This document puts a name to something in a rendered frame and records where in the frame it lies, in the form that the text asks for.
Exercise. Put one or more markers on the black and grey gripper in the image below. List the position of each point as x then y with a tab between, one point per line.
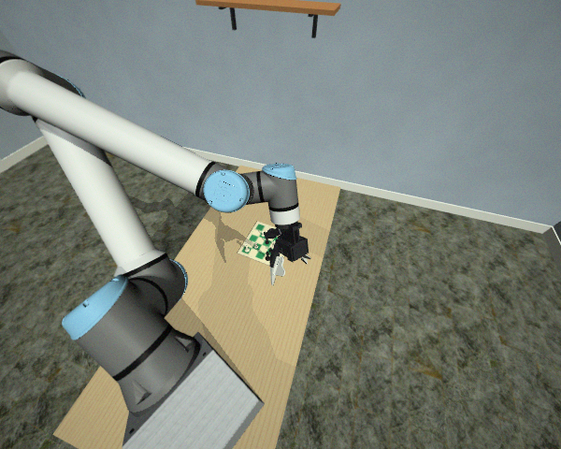
289	241

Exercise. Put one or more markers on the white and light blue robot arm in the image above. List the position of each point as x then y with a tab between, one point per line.
121	324

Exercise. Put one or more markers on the green and cream chessboard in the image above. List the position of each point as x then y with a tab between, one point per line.
258	254

